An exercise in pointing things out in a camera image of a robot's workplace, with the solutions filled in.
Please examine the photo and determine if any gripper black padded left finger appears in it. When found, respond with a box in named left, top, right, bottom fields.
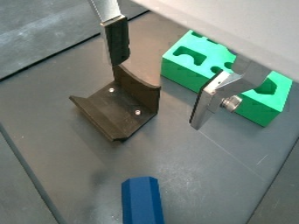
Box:
left=88, top=0, right=129, bottom=67

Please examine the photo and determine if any green shape sorter block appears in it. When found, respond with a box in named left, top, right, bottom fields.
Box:
left=161, top=30, right=292, bottom=127

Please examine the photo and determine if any blue hexagonal prism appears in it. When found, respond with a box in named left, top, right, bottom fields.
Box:
left=121, top=177, right=164, bottom=224

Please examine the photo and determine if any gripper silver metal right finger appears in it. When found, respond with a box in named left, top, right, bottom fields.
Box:
left=189, top=55, right=271, bottom=130

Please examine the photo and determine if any black curved cradle stand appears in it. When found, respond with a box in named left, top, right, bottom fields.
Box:
left=69, top=65, right=161, bottom=141

